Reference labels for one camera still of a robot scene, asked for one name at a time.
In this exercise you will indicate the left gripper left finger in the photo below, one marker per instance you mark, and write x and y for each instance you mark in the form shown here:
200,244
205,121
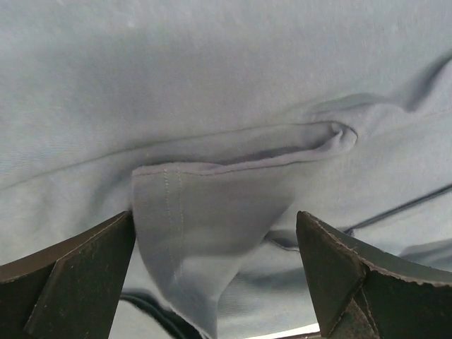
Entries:
70,289

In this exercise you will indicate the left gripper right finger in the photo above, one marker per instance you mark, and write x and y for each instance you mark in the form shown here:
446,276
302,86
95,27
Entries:
359,291

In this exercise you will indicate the slate blue t shirt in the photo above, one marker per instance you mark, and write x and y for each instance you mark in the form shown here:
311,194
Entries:
215,122

